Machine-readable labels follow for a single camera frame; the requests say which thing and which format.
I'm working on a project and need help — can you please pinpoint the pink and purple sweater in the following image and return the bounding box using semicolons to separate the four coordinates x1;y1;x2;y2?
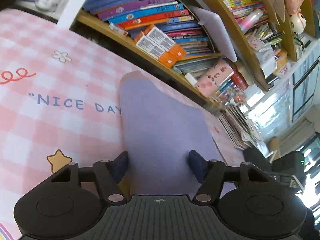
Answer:
119;72;244;196

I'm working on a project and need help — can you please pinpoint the stack of papers and books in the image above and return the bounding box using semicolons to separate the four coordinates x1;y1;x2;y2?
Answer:
219;105;263;150

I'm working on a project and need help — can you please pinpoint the colourful flower ornament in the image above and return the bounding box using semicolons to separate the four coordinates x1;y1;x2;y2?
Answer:
213;87;247;108

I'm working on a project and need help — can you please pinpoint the pink cartoon cup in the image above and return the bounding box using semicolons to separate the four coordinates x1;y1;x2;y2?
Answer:
195;59;234;98

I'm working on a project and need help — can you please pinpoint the white charger block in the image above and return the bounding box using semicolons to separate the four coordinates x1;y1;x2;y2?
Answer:
184;73;198;87

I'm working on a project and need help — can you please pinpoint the pink cartoon desk mat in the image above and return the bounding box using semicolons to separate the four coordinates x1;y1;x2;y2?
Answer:
0;8;246;240

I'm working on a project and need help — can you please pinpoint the wooden bookshelf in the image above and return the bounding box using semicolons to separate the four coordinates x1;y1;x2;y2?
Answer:
57;0;318;111

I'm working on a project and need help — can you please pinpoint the orange white medicine box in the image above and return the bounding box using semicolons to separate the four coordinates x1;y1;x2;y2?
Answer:
143;24;186;61
135;35;177;68

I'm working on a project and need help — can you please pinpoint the pink blue gradient bottle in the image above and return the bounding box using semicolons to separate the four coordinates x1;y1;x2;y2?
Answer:
238;9;264;33

